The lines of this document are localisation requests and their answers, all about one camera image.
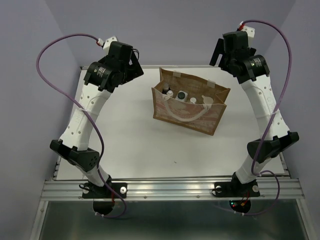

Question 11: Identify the amber liquid clear bottle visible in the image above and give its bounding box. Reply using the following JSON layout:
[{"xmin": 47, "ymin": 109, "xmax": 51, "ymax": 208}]
[{"xmin": 166, "ymin": 90, "xmax": 174, "ymax": 98}]

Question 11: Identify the green pump bottle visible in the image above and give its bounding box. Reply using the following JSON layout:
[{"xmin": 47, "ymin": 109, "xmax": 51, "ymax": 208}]
[{"xmin": 190, "ymin": 97, "xmax": 197, "ymax": 104}]

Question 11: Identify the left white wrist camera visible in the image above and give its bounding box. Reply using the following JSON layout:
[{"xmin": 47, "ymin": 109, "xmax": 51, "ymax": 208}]
[{"xmin": 96, "ymin": 35, "xmax": 118, "ymax": 52}]

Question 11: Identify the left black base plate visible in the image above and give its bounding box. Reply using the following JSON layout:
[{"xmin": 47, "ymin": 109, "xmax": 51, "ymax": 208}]
[{"xmin": 78, "ymin": 182, "xmax": 128, "ymax": 199}]

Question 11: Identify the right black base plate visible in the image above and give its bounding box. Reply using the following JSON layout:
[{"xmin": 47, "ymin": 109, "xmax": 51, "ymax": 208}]
[{"xmin": 211, "ymin": 180, "xmax": 261, "ymax": 199}]

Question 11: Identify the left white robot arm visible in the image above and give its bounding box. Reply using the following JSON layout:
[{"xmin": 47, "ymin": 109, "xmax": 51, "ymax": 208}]
[{"xmin": 50, "ymin": 41, "xmax": 144, "ymax": 197}]

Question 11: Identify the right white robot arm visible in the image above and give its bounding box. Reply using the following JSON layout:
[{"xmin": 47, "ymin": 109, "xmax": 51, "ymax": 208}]
[{"xmin": 209, "ymin": 30, "xmax": 299, "ymax": 195}]

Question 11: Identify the aluminium frame rail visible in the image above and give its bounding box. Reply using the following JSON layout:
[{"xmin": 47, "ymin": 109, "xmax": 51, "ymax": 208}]
[{"xmin": 29, "ymin": 65, "xmax": 311, "ymax": 240}]

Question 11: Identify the white bottle black cap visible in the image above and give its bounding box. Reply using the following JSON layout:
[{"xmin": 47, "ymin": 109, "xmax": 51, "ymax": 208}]
[{"xmin": 175, "ymin": 90, "xmax": 188, "ymax": 102}]

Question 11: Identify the clear pump bottle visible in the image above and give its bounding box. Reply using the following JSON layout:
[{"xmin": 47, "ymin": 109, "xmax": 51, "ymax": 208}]
[{"xmin": 202, "ymin": 95, "xmax": 214, "ymax": 105}]

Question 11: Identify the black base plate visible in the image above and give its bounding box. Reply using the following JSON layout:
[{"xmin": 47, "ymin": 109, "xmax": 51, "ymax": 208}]
[
  {"xmin": 211, "ymin": 180, "xmax": 261, "ymax": 199},
  {"xmin": 78, "ymin": 182, "xmax": 128, "ymax": 199}
]

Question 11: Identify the brown burlap canvas bag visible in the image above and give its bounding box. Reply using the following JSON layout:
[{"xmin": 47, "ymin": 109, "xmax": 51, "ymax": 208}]
[{"xmin": 151, "ymin": 68, "xmax": 230, "ymax": 136}]

